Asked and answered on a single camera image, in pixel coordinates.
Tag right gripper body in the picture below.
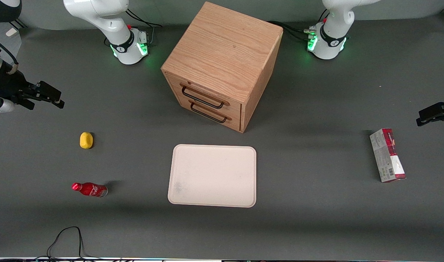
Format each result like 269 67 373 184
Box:
0 72 37 114

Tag red coke bottle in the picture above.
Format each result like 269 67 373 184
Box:
71 182 108 198

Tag cream plastic tray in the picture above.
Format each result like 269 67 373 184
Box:
167 144 257 208

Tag yellow lemon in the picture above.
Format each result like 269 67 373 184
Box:
79 132 94 150

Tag grey and red carton box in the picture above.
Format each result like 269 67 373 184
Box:
369 128 407 183

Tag wooden drawer cabinet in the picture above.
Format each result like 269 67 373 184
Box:
160 1 284 134

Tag black right arm base cables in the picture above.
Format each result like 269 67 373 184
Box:
125 8 163 47

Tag black arm base cables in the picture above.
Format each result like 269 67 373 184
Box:
267 9 330 41
125 8 163 47

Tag thin black cable loop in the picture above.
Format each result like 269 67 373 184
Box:
36 226 99 261

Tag black wire drawer handle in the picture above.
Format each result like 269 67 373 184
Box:
190 102 229 124
181 85 225 110

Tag black left arm base cables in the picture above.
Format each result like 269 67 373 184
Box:
267 9 330 41

